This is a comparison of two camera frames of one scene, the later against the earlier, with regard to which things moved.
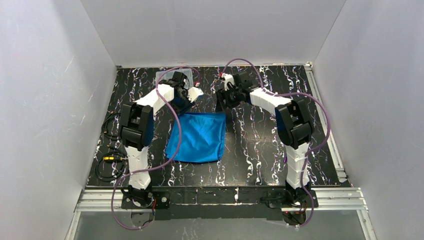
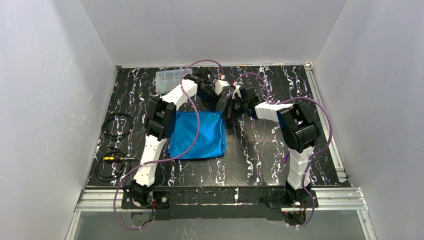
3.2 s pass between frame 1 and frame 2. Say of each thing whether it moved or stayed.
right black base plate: stayed
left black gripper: moved
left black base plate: stayed
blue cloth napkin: stayed
